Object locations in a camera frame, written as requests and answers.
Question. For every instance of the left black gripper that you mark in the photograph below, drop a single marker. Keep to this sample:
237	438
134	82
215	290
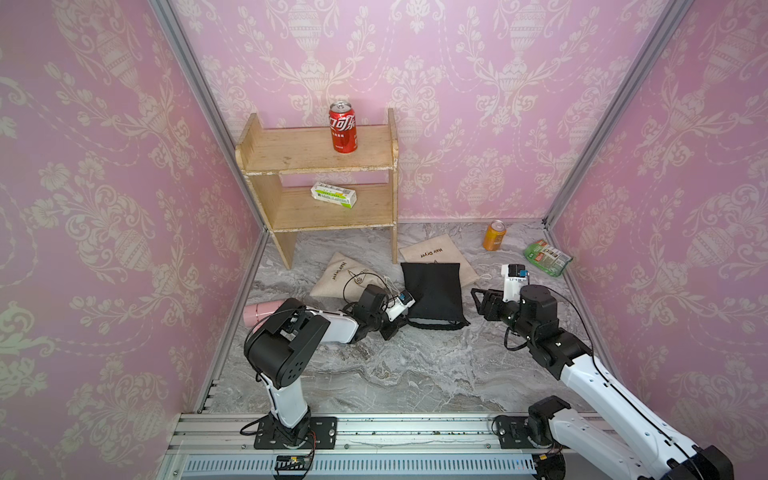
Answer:
394	327

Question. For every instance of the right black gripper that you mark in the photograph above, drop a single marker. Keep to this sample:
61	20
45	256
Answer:
493	302

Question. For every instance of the beige linen drawstring bag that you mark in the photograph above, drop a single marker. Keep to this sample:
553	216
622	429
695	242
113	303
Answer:
345	278

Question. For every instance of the black drawstring pouch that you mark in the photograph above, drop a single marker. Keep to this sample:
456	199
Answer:
437	292

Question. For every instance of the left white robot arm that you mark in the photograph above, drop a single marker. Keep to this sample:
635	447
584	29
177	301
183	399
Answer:
282	338

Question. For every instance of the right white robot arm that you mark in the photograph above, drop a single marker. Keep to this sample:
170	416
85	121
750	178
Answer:
641	446

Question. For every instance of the pink hair dryer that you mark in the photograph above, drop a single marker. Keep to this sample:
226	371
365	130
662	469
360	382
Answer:
255	314

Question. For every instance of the green snack packet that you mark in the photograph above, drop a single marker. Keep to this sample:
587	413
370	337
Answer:
547	258

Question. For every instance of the orange drink can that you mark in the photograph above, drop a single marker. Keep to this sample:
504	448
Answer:
494	235

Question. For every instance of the beige pouch under black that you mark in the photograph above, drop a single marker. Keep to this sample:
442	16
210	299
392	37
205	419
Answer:
441	249

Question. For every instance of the white green small box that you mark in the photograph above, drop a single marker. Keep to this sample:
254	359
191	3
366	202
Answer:
336	195

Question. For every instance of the red cola can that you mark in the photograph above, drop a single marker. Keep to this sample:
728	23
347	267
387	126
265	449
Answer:
342	123

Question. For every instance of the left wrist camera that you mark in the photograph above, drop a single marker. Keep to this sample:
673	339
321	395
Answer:
399	305

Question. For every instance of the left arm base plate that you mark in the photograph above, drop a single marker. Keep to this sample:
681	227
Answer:
311	432

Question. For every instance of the aluminium front rail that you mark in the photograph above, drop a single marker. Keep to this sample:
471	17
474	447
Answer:
370	446

